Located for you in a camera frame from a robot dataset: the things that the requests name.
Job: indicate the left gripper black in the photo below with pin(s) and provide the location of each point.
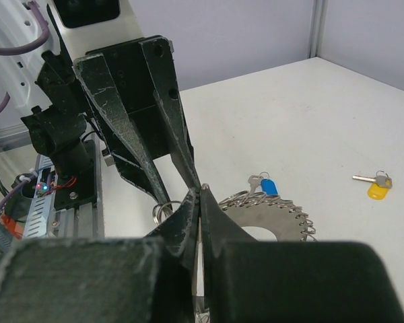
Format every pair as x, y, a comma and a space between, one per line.
133, 90

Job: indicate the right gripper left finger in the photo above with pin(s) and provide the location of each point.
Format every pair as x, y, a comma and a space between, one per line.
147, 279

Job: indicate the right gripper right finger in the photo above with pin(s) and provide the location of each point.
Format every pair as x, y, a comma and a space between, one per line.
289, 276

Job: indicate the metal disc with keyrings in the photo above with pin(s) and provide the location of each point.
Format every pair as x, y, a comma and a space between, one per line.
266, 218

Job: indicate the key with blue tag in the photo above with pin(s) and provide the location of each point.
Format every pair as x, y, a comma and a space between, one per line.
264, 181

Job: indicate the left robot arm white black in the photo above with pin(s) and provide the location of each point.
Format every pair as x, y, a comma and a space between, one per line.
75, 28

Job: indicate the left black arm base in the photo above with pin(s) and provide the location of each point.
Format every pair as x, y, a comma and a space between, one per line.
57, 136

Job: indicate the key with yellow tag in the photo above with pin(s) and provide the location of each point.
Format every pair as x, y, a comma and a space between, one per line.
380, 184

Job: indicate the aluminium rail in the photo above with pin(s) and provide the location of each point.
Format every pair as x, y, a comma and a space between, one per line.
77, 208

